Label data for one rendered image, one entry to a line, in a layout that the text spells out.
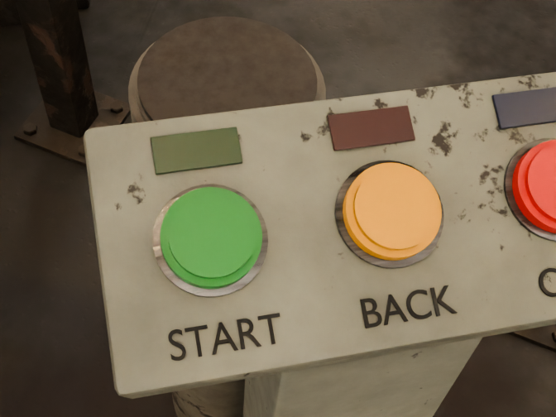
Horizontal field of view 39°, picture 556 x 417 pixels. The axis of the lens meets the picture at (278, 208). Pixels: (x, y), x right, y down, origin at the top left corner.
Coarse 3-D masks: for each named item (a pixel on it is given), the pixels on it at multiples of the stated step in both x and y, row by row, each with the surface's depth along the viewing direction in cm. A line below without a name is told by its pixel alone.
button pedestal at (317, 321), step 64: (128, 128) 33; (192, 128) 33; (256, 128) 33; (320, 128) 34; (448, 128) 34; (512, 128) 35; (128, 192) 32; (256, 192) 33; (320, 192) 33; (448, 192) 34; (512, 192) 34; (128, 256) 31; (320, 256) 32; (448, 256) 33; (512, 256) 33; (128, 320) 31; (192, 320) 31; (256, 320) 31; (320, 320) 32; (384, 320) 32; (448, 320) 32; (512, 320) 33; (128, 384) 30; (192, 384) 31; (256, 384) 46; (320, 384) 38; (384, 384) 40; (448, 384) 42
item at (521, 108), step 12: (492, 96) 35; (504, 96) 35; (516, 96) 35; (528, 96) 35; (540, 96) 35; (552, 96) 35; (504, 108) 35; (516, 108) 35; (528, 108) 35; (540, 108) 35; (552, 108) 35; (504, 120) 35; (516, 120) 35; (528, 120) 35; (540, 120) 35; (552, 120) 35
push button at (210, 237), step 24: (192, 192) 32; (216, 192) 32; (168, 216) 31; (192, 216) 31; (216, 216) 31; (240, 216) 31; (168, 240) 31; (192, 240) 31; (216, 240) 31; (240, 240) 31; (168, 264) 31; (192, 264) 30; (216, 264) 31; (240, 264) 31; (216, 288) 31
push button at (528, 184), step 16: (544, 144) 34; (528, 160) 34; (544, 160) 33; (528, 176) 33; (544, 176) 33; (528, 192) 33; (544, 192) 33; (528, 208) 33; (544, 208) 33; (544, 224) 33
